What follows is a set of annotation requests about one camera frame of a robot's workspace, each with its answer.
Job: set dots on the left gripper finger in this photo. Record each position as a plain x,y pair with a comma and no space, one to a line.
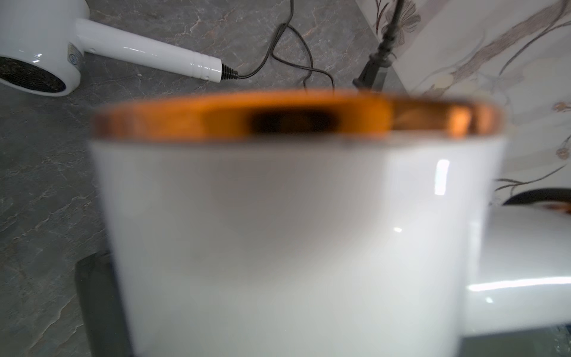
101,306

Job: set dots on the white hair dryer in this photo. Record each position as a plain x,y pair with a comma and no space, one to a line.
43,44
312,224

